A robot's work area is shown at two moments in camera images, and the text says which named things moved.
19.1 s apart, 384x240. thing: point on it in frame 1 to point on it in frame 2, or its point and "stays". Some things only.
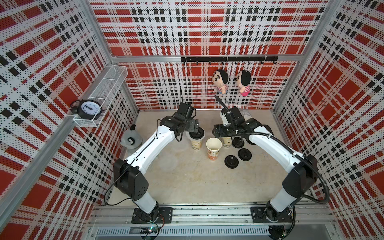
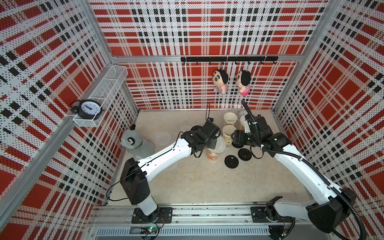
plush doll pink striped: x=243 y=79 stays
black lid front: x=231 y=161 stays
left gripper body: x=191 y=126 to x=211 y=144
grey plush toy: x=131 y=138 stays
